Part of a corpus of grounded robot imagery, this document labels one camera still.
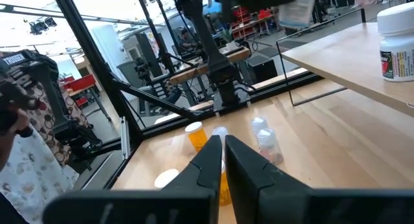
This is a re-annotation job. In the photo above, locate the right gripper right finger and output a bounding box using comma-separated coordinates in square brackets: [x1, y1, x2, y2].
[224, 135, 414, 224]

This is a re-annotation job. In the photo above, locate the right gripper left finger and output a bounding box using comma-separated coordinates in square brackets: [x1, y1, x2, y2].
[43, 135, 223, 224]

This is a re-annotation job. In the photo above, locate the large green label bottle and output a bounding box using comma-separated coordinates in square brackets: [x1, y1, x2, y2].
[153, 168, 180, 189]

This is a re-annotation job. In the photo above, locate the white bottle blue label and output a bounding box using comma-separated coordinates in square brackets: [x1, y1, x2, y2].
[278, 0, 317, 29]

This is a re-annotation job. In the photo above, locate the orange pill bottle white cap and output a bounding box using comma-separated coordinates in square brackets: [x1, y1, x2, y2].
[219, 159, 232, 207]
[184, 121, 209, 153]

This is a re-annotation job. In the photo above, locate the small clear plastic bottle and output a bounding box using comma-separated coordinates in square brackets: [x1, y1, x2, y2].
[212, 126, 229, 160]
[250, 117, 269, 137]
[256, 128, 285, 166]

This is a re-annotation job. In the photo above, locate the small white bottle red label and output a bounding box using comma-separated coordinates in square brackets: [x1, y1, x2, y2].
[376, 1, 414, 83]

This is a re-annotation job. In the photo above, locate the person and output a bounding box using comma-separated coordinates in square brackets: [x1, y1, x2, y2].
[179, 28, 199, 50]
[0, 126, 80, 224]

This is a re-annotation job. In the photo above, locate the wooden workbench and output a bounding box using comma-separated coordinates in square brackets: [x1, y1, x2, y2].
[169, 46, 252, 108]

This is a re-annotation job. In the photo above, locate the red cart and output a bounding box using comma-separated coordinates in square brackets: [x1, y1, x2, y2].
[60, 73, 113, 123]

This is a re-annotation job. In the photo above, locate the person's hand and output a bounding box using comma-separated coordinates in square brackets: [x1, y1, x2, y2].
[0, 107, 30, 172]

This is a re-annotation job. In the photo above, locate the wooden shelf black metal frame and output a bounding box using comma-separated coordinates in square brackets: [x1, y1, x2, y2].
[276, 7, 414, 118]

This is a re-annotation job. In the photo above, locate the black aluminium rig frame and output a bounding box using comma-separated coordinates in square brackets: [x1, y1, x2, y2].
[0, 0, 324, 191]

